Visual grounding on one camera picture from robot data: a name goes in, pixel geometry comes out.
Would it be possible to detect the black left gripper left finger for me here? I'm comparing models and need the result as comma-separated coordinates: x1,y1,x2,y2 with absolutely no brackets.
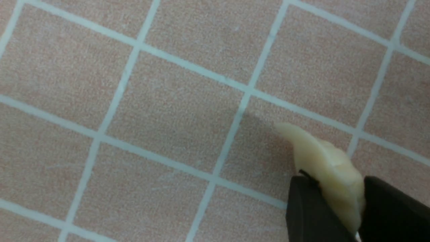
286,170,356,242

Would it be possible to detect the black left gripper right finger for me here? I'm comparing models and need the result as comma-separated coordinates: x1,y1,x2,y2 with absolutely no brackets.
359,176,430,242

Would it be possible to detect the white dumpling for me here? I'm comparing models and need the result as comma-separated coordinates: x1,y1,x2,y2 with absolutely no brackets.
274,122,366,236

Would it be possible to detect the pink checkered tablecloth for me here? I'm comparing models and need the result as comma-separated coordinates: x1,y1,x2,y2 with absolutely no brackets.
1,0,429,242

